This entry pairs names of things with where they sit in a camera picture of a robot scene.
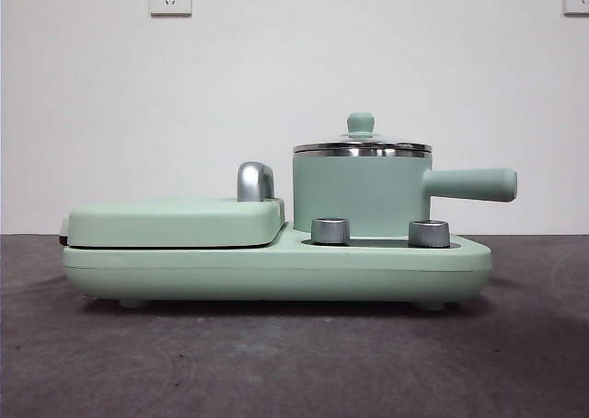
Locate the glass lid with green knob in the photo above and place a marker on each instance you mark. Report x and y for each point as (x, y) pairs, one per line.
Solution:
(361, 123)

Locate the silver control knob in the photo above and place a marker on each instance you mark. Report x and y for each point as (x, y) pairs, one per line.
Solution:
(330, 230)
(429, 233)

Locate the green breakfast machine base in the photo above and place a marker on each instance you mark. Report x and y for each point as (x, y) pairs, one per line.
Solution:
(276, 270)

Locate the green hinged griddle cover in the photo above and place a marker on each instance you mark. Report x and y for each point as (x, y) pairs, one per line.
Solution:
(175, 222)

